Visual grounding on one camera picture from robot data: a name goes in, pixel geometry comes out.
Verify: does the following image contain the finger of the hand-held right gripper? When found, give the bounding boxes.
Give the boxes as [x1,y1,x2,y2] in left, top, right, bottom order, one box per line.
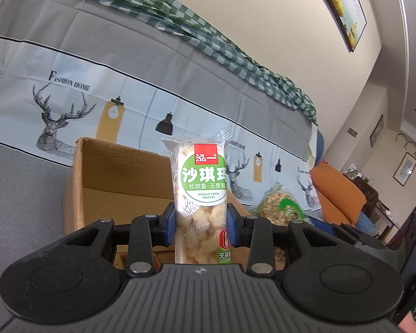
[308,218,338,237]

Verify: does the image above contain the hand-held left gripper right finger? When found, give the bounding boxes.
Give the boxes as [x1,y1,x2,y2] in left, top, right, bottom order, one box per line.
[226,203,334,278]

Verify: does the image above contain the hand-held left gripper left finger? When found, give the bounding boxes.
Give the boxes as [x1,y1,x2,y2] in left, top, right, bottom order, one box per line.
[60,202,176,278]

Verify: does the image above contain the green label nut snack packet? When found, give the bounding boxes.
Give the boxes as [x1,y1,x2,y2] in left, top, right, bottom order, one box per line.
[251,183,311,272]

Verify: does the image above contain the white puffed rice snack packet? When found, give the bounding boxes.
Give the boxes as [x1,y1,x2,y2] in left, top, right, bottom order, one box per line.
[161,128,231,265]

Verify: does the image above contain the brown cardboard box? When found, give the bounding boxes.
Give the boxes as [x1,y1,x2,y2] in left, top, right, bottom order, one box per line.
[63,137,289,272]

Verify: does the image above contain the orange cushion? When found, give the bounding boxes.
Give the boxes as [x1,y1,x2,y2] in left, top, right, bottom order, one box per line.
[310,162,368,227]

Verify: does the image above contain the dark wooden furniture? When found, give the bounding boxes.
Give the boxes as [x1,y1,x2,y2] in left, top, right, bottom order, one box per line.
[346,166,393,238]

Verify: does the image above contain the small dark framed picture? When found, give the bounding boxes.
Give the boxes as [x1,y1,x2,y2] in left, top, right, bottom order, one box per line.
[370,114,384,148]

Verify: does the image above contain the green checked cloth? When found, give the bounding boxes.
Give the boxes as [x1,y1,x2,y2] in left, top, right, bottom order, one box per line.
[14,0,318,126]

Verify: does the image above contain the grey deer print sofa cover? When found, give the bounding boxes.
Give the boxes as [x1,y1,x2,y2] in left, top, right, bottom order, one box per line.
[0,0,320,323]

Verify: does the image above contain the white framed wall picture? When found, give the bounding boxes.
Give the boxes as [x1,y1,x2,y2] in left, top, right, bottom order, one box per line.
[393,152,416,187]

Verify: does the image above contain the curved wall hooks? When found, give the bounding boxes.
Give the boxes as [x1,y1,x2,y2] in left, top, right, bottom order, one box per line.
[395,133,416,157]

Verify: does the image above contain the framed yellow wall picture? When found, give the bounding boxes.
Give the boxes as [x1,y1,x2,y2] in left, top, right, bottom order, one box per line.
[307,0,368,54]

